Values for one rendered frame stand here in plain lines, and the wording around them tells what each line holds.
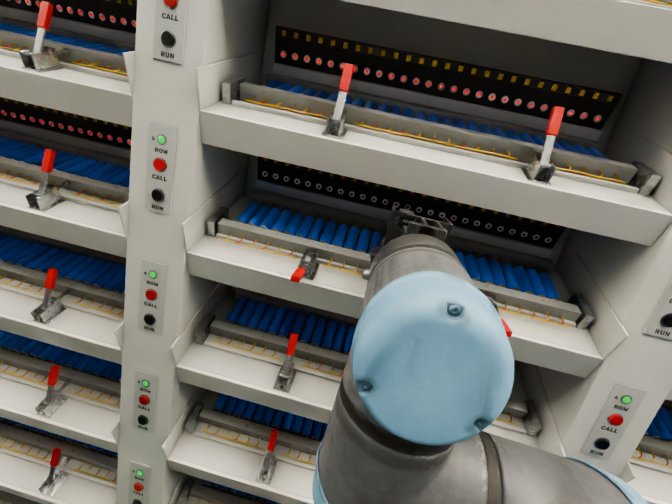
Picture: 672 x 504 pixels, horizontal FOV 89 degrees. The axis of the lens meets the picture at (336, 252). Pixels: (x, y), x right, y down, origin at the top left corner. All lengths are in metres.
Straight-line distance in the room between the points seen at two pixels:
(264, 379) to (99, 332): 0.30
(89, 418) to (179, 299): 0.36
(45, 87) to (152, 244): 0.26
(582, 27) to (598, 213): 0.21
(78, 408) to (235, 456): 0.32
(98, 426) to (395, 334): 0.72
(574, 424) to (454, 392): 0.45
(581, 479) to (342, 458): 0.17
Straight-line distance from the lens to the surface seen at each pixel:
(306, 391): 0.61
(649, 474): 0.81
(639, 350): 0.62
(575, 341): 0.60
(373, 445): 0.25
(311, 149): 0.47
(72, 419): 0.87
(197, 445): 0.78
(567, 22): 0.52
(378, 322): 0.19
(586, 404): 0.63
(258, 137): 0.49
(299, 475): 0.75
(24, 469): 1.09
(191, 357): 0.65
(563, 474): 0.33
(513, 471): 0.31
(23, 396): 0.94
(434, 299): 0.19
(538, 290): 0.62
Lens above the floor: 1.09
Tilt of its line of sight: 16 degrees down
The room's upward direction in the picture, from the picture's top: 13 degrees clockwise
